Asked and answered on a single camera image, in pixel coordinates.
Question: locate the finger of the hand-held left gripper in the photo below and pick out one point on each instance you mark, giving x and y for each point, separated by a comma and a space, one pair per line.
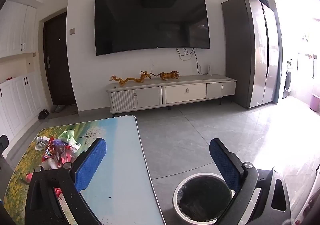
3, 146

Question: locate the pink plastic wrapper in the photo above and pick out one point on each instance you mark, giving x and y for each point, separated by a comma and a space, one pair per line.
66, 156

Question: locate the white trash can black liner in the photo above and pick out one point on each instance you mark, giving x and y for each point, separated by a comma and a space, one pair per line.
200, 200

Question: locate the landscape printed table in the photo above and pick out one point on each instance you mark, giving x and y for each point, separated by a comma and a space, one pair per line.
122, 154

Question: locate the dark brown entrance door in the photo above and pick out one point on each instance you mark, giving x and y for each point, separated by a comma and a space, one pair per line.
58, 64

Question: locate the white router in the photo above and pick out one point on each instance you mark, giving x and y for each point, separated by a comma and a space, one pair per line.
209, 70

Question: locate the black shoes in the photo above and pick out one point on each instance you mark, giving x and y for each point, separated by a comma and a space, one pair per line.
43, 114

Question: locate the purple tinted clear plastic bag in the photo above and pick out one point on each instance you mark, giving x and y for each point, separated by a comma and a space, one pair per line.
60, 147

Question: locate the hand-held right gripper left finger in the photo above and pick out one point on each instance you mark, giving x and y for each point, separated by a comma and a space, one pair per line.
91, 165

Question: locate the small pink wrapper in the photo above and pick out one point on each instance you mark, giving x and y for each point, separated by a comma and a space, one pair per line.
28, 178

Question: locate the washing machine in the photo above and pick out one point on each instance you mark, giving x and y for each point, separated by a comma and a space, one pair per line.
287, 79

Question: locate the white wall cabinet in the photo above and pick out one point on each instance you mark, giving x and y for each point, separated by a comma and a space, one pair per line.
17, 29

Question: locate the black wall television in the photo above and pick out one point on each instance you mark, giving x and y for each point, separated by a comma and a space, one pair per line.
150, 22

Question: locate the grey green slippers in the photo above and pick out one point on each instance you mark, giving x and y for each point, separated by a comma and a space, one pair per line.
58, 108

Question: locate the red snack packet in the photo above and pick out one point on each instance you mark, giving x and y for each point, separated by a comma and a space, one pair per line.
48, 151

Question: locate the white television cabinet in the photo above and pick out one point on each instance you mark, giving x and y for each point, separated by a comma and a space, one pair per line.
185, 92

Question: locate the purple bin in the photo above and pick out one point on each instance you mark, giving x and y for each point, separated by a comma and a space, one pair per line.
315, 102

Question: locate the white plastic film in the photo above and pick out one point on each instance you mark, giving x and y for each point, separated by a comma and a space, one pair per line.
50, 165

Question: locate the golden tiger figurine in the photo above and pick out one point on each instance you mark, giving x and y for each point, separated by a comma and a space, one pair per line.
170, 75

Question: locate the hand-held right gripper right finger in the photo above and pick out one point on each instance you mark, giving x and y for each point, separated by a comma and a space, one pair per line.
223, 162

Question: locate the golden dragon figurine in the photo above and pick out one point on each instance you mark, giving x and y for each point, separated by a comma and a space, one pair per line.
130, 79

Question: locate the grey wall switch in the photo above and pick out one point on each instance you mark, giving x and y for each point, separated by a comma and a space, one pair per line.
72, 31

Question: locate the silver grey refrigerator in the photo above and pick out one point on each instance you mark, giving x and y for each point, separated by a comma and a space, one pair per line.
247, 52

